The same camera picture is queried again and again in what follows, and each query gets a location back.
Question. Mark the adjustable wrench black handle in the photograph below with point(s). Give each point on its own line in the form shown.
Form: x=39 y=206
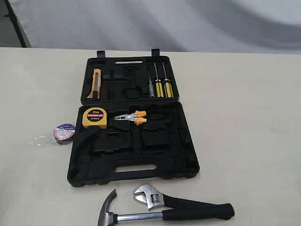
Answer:
x=153 y=198

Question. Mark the black electrical tape roll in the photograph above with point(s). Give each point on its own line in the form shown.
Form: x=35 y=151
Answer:
x=60 y=135

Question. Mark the claw hammer black grip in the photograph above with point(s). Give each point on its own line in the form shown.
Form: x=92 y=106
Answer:
x=220 y=211

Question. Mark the black plastic tool case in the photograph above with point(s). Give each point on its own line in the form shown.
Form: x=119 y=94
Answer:
x=159 y=148

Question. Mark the clear voltage tester screwdriver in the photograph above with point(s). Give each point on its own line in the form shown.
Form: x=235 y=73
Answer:
x=150 y=85

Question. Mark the yellow black screwdriver right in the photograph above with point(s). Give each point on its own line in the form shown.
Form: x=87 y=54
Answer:
x=167 y=84

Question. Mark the yellow black screwdriver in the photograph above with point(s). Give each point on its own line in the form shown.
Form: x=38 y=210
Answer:
x=167 y=84
x=159 y=89

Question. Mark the yellow black screwdriver left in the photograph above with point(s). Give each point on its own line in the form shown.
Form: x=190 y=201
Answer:
x=159 y=89

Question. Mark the yellow measuring tape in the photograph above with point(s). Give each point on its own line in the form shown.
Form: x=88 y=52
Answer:
x=95 y=116

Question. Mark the orange utility knife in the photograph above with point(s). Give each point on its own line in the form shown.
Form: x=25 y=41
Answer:
x=96 y=85

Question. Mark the orange handled pliers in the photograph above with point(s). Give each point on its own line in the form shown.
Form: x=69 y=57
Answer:
x=138 y=117

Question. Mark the black metal frame post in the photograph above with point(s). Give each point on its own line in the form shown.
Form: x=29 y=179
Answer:
x=11 y=15

